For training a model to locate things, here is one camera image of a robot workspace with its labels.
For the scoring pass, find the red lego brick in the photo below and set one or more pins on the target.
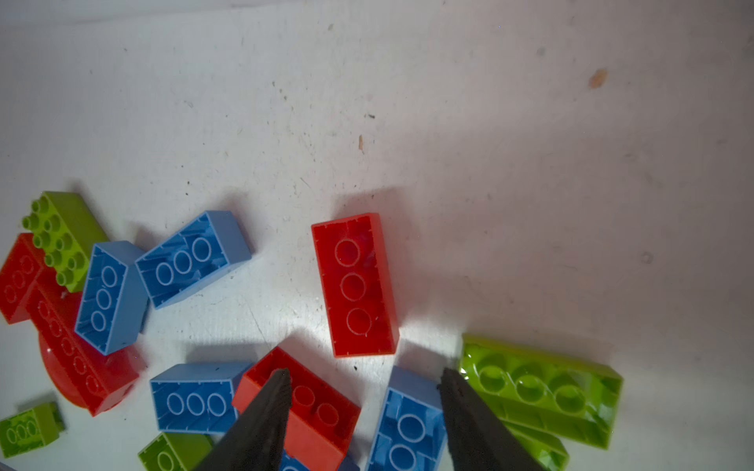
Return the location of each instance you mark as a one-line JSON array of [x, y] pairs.
[[356, 283], [321, 420], [22, 266]]

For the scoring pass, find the blue lego brick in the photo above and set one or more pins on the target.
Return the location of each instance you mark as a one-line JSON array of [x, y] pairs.
[[175, 452], [197, 398], [114, 300], [208, 248], [411, 433]]

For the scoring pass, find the red arch lego piece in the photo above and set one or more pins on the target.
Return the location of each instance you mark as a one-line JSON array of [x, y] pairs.
[[102, 381]]

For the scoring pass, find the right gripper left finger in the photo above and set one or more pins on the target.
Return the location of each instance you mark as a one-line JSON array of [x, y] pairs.
[[256, 440]]

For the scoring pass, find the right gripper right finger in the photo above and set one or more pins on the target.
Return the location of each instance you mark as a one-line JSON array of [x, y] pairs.
[[477, 439]]

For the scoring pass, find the green lego brick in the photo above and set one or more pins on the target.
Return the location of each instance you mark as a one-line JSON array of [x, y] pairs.
[[31, 429], [66, 230], [546, 449], [548, 392]]

